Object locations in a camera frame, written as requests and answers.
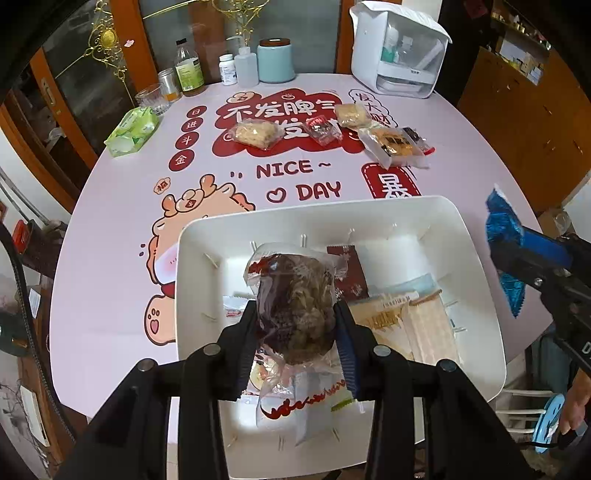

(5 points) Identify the white chair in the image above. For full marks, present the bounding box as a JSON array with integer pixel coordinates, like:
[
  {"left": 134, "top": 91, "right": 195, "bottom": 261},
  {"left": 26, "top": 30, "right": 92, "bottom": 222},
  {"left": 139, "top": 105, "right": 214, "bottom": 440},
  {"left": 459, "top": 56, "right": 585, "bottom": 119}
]
[{"left": 496, "top": 388, "right": 555, "bottom": 432}]

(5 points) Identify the green label glass bottle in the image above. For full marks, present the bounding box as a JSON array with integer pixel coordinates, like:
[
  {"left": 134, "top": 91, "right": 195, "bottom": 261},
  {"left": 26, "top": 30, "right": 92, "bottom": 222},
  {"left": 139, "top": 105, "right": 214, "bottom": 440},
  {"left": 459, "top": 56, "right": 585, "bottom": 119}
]
[{"left": 174, "top": 39, "right": 206, "bottom": 97}]

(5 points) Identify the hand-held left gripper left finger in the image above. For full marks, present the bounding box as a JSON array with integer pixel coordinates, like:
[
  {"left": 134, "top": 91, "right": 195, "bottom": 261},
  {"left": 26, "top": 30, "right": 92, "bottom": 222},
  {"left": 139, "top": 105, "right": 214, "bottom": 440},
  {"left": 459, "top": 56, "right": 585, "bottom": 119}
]
[{"left": 65, "top": 300, "right": 259, "bottom": 480}]

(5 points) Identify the blue round stool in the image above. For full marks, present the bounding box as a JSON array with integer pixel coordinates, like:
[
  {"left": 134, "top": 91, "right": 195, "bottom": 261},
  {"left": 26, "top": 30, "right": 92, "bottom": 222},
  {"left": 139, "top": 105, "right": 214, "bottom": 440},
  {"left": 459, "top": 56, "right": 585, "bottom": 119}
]
[{"left": 531, "top": 392, "right": 583, "bottom": 455}]

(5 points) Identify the small dark snack packet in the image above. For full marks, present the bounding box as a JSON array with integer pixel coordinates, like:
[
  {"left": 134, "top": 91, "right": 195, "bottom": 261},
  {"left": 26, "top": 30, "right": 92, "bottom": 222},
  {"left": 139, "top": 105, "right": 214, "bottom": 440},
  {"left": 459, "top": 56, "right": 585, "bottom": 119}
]
[{"left": 402, "top": 127, "right": 437, "bottom": 155}]

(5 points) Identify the white squeeze bottle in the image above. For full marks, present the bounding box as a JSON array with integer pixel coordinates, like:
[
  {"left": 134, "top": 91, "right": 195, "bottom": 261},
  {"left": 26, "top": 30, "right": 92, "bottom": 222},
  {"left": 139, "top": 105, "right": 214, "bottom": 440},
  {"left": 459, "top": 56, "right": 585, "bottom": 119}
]
[{"left": 233, "top": 34, "right": 259, "bottom": 86}]

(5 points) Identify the green tissue pack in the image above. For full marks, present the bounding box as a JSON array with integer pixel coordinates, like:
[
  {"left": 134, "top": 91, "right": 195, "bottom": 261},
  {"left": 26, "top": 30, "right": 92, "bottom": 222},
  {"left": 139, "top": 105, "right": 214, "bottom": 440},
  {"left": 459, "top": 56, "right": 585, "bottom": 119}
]
[{"left": 104, "top": 107, "right": 161, "bottom": 158}]

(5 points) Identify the gold door ornament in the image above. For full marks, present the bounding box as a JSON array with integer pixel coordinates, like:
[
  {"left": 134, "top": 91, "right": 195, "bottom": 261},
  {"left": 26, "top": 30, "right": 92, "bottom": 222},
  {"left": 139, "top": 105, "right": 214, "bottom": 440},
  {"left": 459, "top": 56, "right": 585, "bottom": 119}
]
[
  {"left": 222, "top": 0, "right": 259, "bottom": 47},
  {"left": 90, "top": 0, "right": 134, "bottom": 88}
]

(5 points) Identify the wooden cabinet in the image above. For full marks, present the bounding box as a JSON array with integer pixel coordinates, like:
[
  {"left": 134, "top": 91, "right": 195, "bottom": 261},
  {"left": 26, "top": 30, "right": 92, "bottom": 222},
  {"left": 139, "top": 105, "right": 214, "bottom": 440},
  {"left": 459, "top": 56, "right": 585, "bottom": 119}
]
[{"left": 457, "top": 46, "right": 591, "bottom": 213}]

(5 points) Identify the red lid jar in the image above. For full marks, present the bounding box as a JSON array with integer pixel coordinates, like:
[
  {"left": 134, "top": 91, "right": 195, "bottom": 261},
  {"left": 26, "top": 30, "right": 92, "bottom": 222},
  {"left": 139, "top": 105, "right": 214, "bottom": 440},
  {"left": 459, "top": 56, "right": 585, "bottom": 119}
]
[{"left": 11, "top": 219, "right": 51, "bottom": 259}]

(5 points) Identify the dark brown snack packet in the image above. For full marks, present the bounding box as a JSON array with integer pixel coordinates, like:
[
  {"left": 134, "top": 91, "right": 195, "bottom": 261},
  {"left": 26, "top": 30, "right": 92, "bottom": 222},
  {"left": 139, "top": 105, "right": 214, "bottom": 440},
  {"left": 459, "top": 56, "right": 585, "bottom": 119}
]
[{"left": 327, "top": 244, "right": 370, "bottom": 301}]

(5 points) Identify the small metal can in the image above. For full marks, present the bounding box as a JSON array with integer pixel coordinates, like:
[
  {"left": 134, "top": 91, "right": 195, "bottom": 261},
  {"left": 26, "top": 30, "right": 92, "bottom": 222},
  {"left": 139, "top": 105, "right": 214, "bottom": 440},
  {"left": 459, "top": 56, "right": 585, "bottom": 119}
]
[{"left": 158, "top": 68, "right": 183, "bottom": 103}]

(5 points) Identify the white wafer packet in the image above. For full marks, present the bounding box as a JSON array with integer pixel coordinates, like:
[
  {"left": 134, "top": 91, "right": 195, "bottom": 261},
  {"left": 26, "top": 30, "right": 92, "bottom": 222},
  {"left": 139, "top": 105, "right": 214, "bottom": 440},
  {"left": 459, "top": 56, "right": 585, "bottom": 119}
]
[{"left": 347, "top": 274, "right": 462, "bottom": 365}]

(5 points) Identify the teal canister with dark lid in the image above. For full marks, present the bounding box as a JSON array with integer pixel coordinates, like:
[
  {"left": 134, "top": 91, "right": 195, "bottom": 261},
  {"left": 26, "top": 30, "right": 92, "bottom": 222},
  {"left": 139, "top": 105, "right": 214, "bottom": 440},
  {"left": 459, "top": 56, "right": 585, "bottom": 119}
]
[{"left": 257, "top": 38, "right": 296, "bottom": 84}]

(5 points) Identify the person's right hand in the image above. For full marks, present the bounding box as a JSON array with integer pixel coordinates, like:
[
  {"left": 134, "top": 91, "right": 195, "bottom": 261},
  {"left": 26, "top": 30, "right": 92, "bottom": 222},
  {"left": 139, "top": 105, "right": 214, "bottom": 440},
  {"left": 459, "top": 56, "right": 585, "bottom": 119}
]
[{"left": 562, "top": 369, "right": 591, "bottom": 435}]

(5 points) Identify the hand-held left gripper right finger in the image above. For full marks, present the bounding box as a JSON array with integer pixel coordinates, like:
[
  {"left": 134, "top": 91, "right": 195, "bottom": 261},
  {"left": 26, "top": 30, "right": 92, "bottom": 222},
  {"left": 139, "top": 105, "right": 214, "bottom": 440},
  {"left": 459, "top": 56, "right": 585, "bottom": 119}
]
[{"left": 333, "top": 300, "right": 532, "bottom": 480}]

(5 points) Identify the blue snack packet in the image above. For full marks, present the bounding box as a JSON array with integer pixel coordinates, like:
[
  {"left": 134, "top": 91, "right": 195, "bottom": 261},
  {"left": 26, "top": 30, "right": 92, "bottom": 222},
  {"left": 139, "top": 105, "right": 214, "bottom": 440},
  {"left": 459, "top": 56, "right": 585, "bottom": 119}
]
[{"left": 485, "top": 184, "right": 527, "bottom": 317}]

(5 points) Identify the wall shelf with small items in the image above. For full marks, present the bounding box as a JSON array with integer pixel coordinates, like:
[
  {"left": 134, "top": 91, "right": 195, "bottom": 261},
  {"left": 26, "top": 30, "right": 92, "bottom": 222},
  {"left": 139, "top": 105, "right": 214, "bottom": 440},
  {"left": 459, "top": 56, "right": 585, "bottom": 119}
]
[{"left": 489, "top": 0, "right": 568, "bottom": 88}]

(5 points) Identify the white plastic tray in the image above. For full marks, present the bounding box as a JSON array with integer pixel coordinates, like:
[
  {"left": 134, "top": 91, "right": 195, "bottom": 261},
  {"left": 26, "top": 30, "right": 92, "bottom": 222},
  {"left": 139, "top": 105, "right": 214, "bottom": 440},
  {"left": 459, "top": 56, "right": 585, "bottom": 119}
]
[{"left": 175, "top": 195, "right": 505, "bottom": 467}]

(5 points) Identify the small red candy packet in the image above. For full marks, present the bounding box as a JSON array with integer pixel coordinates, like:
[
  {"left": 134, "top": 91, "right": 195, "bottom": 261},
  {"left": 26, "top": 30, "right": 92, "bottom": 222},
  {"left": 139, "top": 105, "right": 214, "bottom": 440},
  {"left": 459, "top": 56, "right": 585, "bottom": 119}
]
[{"left": 305, "top": 116, "right": 342, "bottom": 145}]

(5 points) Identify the clear glass cup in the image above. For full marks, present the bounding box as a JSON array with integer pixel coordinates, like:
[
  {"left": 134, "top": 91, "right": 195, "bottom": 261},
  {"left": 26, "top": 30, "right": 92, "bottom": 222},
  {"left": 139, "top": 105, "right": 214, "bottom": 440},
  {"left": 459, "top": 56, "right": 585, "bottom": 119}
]
[{"left": 135, "top": 84, "right": 169, "bottom": 116}]

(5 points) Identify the black cable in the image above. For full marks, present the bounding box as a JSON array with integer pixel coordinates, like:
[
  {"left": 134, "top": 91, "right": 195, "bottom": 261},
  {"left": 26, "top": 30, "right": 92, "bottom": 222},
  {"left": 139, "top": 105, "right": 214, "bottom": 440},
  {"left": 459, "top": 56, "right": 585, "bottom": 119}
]
[{"left": 0, "top": 226, "right": 70, "bottom": 462}]

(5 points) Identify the clear boxed cookie packet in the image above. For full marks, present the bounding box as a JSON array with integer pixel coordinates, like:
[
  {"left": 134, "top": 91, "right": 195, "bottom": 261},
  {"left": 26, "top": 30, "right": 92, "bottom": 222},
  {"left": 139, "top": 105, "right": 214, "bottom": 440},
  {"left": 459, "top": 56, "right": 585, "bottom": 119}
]
[{"left": 358, "top": 127, "right": 428, "bottom": 169}]

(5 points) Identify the clear packet with red print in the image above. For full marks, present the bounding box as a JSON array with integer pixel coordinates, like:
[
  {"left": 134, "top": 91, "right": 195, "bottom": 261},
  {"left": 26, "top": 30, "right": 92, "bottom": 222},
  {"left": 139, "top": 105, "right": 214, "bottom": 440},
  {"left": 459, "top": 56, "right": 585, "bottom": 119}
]
[{"left": 256, "top": 355, "right": 361, "bottom": 446}]

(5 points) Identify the clear packet of brown cake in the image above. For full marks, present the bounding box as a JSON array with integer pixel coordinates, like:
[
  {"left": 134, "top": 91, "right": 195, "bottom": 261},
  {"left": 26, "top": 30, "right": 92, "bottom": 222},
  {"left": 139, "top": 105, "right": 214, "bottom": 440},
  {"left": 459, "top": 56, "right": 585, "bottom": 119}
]
[{"left": 244, "top": 244, "right": 348, "bottom": 370}]

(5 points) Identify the white storage box clear lid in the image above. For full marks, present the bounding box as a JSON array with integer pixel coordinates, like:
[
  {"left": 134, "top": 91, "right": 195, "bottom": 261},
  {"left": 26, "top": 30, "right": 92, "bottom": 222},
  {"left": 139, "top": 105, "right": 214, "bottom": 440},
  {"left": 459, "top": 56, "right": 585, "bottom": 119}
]
[{"left": 349, "top": 1, "right": 451, "bottom": 99}]

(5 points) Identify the beige crisp cake packet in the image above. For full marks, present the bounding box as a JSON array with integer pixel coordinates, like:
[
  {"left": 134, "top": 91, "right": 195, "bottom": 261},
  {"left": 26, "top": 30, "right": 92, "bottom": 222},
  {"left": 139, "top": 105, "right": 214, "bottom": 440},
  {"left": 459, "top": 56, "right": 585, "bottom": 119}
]
[
  {"left": 335, "top": 104, "right": 372, "bottom": 129},
  {"left": 226, "top": 119, "right": 284, "bottom": 151}
]

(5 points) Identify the white pill bottle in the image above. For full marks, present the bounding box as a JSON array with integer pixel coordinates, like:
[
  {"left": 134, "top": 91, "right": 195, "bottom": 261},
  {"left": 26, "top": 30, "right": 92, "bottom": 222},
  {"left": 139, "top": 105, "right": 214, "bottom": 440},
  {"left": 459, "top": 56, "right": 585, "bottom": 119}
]
[{"left": 219, "top": 54, "right": 238, "bottom": 86}]

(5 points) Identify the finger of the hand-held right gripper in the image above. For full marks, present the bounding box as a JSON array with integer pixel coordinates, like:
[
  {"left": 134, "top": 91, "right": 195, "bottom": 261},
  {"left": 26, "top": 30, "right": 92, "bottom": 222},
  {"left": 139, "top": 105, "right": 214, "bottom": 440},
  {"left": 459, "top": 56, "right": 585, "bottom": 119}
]
[
  {"left": 519, "top": 230, "right": 581, "bottom": 269},
  {"left": 490, "top": 248, "right": 573, "bottom": 292}
]

